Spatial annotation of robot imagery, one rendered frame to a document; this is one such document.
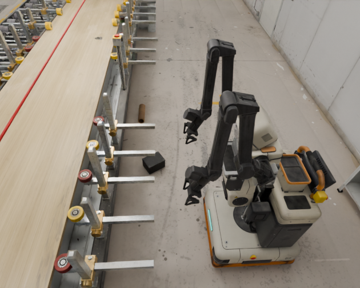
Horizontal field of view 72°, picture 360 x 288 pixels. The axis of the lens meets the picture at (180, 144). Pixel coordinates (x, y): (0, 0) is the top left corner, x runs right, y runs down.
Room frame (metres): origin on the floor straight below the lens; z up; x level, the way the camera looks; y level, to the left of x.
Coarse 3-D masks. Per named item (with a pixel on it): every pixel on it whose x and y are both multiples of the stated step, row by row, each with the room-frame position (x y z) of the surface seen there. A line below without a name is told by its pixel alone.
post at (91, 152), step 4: (88, 148) 0.84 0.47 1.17; (92, 148) 0.83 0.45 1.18; (88, 152) 0.81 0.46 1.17; (92, 152) 0.82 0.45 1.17; (96, 152) 0.84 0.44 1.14; (92, 156) 0.81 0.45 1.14; (96, 156) 0.83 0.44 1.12; (92, 160) 0.81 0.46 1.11; (96, 160) 0.82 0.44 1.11; (92, 164) 0.81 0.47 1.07; (96, 164) 0.82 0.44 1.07; (100, 164) 0.85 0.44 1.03; (96, 168) 0.81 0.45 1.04; (100, 168) 0.83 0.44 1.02; (96, 172) 0.81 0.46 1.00; (100, 172) 0.82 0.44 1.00; (96, 176) 0.81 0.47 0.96; (100, 176) 0.82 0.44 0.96; (100, 180) 0.81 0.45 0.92; (104, 180) 0.83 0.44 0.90; (100, 184) 0.81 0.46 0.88; (104, 184) 0.82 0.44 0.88; (108, 192) 0.84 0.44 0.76; (104, 196) 0.81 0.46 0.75; (108, 196) 0.82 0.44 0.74
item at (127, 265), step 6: (96, 264) 0.39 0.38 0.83; (102, 264) 0.39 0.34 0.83; (108, 264) 0.39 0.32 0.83; (114, 264) 0.39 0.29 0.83; (120, 264) 0.39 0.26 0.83; (126, 264) 0.39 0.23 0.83; (132, 264) 0.40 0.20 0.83; (138, 264) 0.40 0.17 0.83; (144, 264) 0.40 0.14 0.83; (150, 264) 0.40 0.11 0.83; (72, 270) 0.35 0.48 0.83; (96, 270) 0.36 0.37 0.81; (102, 270) 0.37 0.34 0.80; (108, 270) 0.37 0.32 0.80
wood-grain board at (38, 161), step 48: (96, 0) 3.95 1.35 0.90; (48, 48) 2.41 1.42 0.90; (96, 48) 2.47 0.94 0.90; (0, 96) 1.57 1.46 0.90; (48, 96) 1.61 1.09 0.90; (96, 96) 1.64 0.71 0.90; (0, 144) 1.06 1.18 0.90; (48, 144) 1.09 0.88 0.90; (0, 192) 0.71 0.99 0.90; (48, 192) 0.73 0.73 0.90; (0, 240) 0.45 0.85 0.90; (48, 240) 0.46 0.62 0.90
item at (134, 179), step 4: (92, 180) 0.86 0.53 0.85; (96, 180) 0.86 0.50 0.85; (108, 180) 0.87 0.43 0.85; (112, 180) 0.87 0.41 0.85; (116, 180) 0.87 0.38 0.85; (120, 180) 0.87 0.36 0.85; (124, 180) 0.88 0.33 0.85; (128, 180) 0.88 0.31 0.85; (132, 180) 0.88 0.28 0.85; (136, 180) 0.88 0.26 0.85; (140, 180) 0.88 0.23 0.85; (144, 180) 0.88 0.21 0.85; (148, 180) 0.89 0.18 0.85; (152, 180) 0.89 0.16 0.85; (84, 184) 0.84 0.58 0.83; (88, 184) 0.84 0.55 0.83; (92, 184) 0.85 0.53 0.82; (96, 184) 0.85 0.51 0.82
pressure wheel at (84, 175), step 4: (80, 172) 0.87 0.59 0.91; (84, 172) 0.88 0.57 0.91; (88, 172) 0.88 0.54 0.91; (80, 176) 0.84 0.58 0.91; (84, 176) 0.85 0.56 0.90; (88, 176) 0.85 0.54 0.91; (92, 176) 0.87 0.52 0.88; (80, 180) 0.83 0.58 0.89; (84, 180) 0.82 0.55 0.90; (88, 180) 0.83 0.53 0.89
